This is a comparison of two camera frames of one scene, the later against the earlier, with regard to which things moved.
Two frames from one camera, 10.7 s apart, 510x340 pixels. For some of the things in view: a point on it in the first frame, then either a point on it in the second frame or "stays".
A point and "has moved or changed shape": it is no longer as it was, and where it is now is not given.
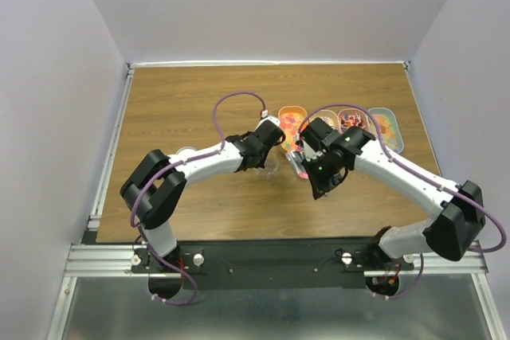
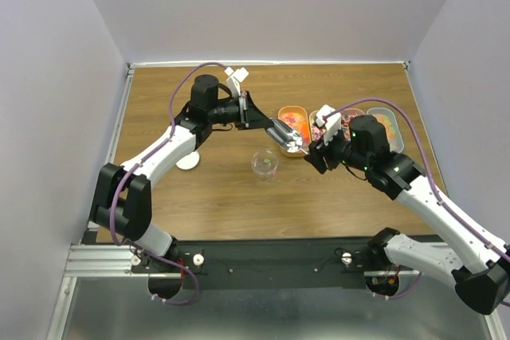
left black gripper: (261, 163) -> (250, 116)
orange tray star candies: (291, 119) stays
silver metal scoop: (296, 159) has moved or changed shape
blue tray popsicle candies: (389, 127) stays
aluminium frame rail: (106, 260) stays
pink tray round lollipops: (347, 118) stays
